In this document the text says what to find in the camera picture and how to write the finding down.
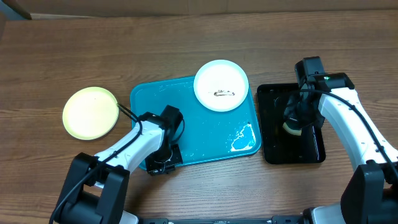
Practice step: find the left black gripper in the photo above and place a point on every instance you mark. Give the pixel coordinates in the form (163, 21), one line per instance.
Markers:
(153, 168)

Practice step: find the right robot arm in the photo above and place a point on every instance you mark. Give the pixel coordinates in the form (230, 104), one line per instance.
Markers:
(371, 194)

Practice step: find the yellow-green plate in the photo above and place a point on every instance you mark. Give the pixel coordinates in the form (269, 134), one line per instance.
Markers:
(90, 113)

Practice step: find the white plate with blue rim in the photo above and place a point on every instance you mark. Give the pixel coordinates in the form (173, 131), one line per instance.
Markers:
(221, 85)

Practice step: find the green and yellow sponge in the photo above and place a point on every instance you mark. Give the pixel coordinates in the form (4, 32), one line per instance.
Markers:
(291, 129)

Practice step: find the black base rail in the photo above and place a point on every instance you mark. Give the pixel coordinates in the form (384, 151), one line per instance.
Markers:
(278, 219)

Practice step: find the dark chair leg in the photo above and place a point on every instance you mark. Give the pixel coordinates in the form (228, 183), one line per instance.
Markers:
(13, 10)

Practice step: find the teal plastic tray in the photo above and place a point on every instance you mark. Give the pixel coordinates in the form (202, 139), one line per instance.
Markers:
(208, 135)

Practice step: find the black plastic tray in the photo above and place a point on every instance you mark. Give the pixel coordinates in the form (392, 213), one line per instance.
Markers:
(279, 146)

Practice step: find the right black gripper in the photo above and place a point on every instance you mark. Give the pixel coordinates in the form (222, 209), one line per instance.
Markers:
(291, 116)

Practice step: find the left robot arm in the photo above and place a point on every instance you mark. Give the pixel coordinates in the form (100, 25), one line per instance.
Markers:
(95, 187)

